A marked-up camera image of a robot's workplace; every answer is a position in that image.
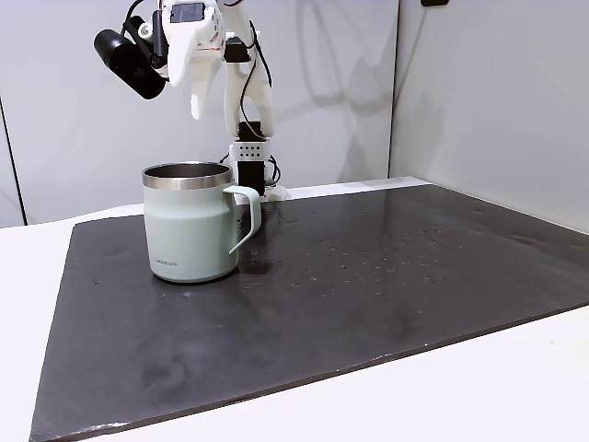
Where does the pale green steel mug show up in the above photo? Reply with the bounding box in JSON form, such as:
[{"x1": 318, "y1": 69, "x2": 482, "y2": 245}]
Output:
[{"x1": 141, "y1": 160, "x2": 264, "y2": 285}]

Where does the black table mat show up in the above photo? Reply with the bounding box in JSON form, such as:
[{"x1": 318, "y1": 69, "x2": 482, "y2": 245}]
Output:
[{"x1": 28, "y1": 183, "x2": 589, "y2": 442}]

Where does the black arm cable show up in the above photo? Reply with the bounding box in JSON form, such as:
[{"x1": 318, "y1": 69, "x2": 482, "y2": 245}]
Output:
[{"x1": 238, "y1": 20, "x2": 273, "y2": 122}]

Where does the black camera cable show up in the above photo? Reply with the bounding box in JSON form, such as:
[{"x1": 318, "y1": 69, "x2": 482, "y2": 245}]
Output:
[{"x1": 121, "y1": 0, "x2": 149, "y2": 36}]

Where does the black oval camera box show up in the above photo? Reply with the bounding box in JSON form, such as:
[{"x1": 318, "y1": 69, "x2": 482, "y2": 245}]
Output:
[{"x1": 93, "y1": 16, "x2": 169, "y2": 100}]

